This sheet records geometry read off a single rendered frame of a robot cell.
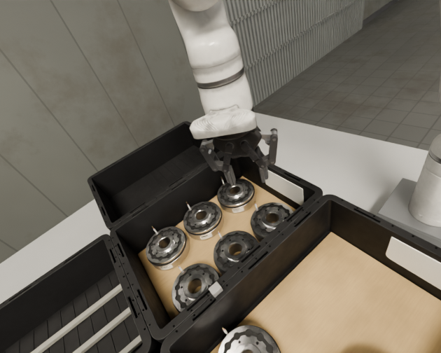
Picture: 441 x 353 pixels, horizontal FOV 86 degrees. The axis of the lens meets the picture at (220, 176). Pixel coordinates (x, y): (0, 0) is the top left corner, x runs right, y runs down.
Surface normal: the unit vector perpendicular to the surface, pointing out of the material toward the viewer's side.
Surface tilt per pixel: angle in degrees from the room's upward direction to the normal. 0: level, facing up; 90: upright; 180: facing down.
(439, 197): 90
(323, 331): 0
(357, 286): 0
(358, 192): 0
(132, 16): 90
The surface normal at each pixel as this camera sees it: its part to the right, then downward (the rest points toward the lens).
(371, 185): -0.27, -0.73
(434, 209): -0.67, 0.61
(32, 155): 0.65, 0.35
